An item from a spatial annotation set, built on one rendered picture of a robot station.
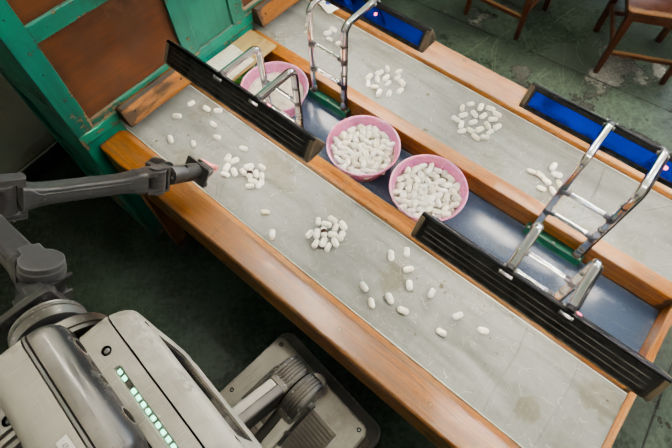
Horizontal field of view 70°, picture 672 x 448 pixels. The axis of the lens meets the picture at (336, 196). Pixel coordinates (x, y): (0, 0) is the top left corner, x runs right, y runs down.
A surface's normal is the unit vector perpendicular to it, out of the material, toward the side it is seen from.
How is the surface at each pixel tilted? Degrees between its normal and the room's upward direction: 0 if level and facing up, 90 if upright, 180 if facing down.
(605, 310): 0
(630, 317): 0
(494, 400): 0
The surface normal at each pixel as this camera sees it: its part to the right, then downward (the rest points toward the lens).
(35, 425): -0.09, -0.43
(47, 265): 0.19, -0.91
